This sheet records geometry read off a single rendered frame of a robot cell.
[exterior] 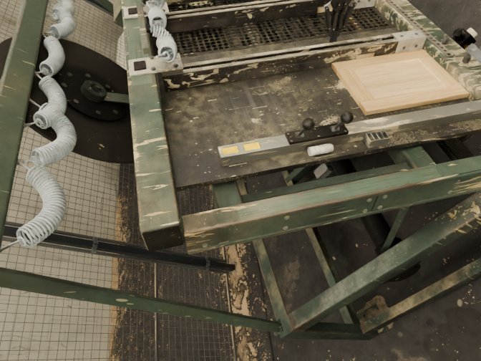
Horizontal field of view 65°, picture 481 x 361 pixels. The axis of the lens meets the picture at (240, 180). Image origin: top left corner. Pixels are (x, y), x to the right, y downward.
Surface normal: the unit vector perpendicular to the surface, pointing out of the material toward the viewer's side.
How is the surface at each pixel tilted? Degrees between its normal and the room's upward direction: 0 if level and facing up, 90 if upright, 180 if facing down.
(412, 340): 0
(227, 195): 50
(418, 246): 0
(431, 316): 0
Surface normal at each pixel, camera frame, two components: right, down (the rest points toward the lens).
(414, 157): -0.01, -0.65
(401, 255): -0.76, -0.26
